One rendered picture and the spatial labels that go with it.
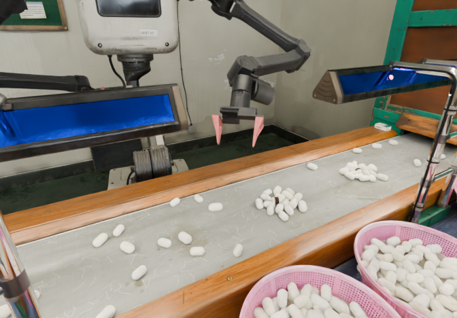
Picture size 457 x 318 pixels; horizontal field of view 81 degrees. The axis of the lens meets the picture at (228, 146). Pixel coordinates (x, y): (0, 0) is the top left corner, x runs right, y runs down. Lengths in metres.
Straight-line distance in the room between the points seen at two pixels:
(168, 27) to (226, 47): 1.87
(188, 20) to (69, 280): 2.39
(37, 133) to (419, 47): 1.37
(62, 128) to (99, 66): 2.15
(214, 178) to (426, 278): 0.56
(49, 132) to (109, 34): 0.68
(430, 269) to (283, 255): 0.30
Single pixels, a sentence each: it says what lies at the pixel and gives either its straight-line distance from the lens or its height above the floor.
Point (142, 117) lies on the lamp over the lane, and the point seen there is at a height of 1.07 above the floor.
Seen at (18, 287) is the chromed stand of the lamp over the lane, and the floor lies 0.96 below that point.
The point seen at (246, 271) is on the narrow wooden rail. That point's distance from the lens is 0.57.
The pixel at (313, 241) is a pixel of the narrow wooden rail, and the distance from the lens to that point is 0.65.
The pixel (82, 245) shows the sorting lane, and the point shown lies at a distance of 0.73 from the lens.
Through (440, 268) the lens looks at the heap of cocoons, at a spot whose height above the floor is 0.73.
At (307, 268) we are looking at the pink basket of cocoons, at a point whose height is 0.77.
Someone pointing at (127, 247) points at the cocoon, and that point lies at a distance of 0.66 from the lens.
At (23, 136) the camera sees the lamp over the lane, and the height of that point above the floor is 1.07.
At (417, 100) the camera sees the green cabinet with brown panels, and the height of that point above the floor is 0.91.
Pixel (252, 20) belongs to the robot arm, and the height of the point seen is 1.23.
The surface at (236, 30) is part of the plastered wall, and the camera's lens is 2.96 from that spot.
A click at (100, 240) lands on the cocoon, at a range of 0.70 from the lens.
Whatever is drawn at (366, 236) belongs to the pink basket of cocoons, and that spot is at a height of 0.75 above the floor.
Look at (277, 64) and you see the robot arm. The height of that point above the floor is 1.09.
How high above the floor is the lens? 1.19
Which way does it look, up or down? 23 degrees down
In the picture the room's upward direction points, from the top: straight up
